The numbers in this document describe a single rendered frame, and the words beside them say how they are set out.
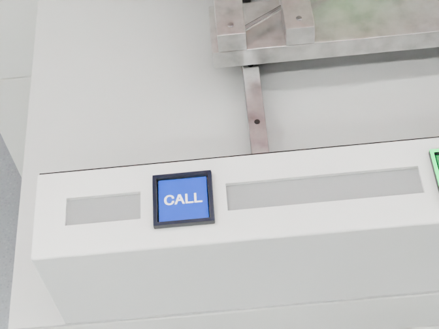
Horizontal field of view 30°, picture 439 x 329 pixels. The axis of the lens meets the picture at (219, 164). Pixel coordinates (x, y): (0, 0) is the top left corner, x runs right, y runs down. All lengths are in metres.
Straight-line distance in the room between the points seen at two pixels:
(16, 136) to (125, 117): 0.66
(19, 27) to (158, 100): 0.45
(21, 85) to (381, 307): 0.86
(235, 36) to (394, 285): 0.34
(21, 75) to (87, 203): 0.75
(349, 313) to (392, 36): 0.33
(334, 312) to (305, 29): 0.32
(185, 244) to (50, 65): 0.43
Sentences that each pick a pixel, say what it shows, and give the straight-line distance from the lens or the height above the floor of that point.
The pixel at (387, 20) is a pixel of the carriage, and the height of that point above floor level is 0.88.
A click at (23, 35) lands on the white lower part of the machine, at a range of 1.43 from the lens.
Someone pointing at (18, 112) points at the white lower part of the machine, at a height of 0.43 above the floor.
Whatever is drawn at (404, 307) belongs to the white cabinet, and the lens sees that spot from 0.90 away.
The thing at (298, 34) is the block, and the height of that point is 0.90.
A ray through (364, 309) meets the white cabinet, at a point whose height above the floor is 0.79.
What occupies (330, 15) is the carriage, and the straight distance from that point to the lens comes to 1.02.
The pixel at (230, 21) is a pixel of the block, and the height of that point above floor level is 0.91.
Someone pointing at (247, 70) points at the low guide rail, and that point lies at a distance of 1.00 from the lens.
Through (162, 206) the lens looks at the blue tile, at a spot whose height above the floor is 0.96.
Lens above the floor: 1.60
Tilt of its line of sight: 55 degrees down
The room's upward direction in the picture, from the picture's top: 7 degrees counter-clockwise
